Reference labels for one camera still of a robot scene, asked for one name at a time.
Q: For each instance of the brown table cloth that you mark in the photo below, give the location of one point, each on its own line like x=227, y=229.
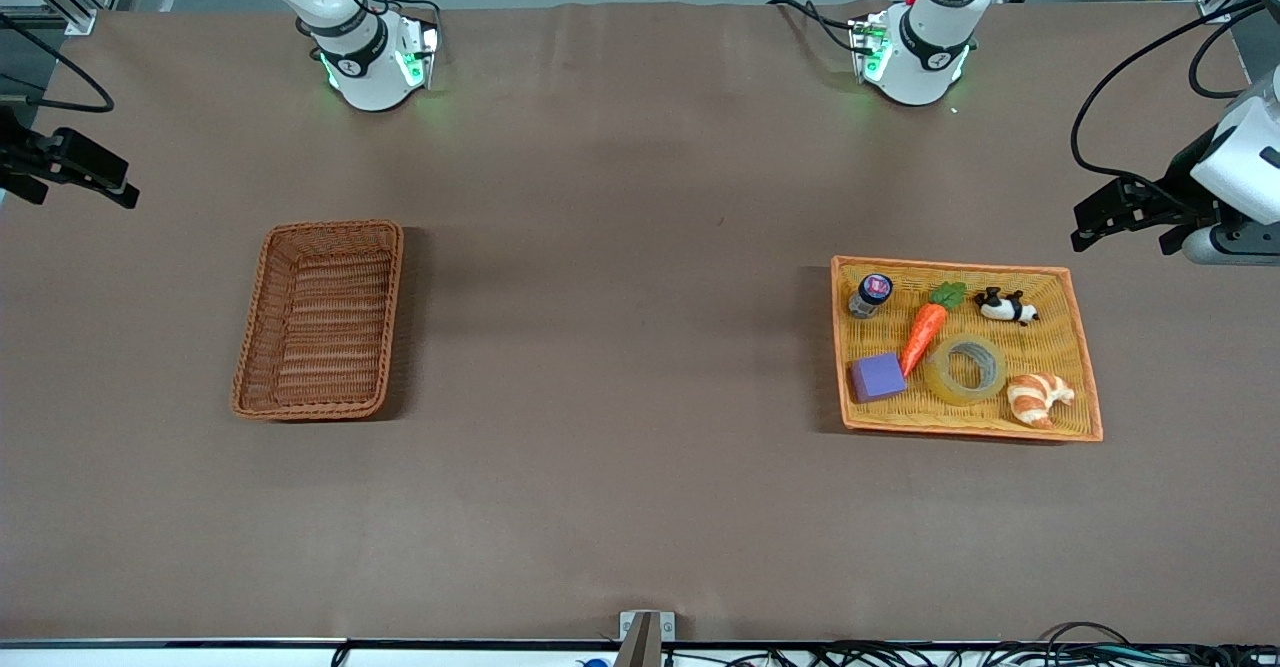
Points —
x=700, y=497

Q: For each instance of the metal bracket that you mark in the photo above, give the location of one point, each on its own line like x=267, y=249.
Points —
x=645, y=642

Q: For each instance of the brown wicker basket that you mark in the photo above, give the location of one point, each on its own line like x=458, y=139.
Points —
x=320, y=367

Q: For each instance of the clear yellowish tape roll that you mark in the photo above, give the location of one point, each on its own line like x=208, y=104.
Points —
x=935, y=372

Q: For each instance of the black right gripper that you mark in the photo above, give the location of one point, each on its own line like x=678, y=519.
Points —
x=20, y=160

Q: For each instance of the toy croissant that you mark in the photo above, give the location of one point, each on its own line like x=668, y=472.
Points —
x=1035, y=397

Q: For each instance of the orange wicker basket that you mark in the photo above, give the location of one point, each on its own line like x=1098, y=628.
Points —
x=890, y=417

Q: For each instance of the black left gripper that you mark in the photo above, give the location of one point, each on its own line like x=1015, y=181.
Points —
x=1178, y=183

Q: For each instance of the black white panda toy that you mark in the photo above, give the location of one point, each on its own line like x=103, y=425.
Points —
x=1000, y=307

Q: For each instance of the orange toy carrot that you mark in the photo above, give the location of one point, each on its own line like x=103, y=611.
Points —
x=925, y=327

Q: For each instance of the small dark-lidded jar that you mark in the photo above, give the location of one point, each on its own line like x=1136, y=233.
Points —
x=872, y=292

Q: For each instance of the purple cube block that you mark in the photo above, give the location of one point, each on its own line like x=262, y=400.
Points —
x=878, y=379

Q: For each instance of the green-lit base connector plate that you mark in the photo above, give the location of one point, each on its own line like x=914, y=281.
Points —
x=872, y=47
x=420, y=52

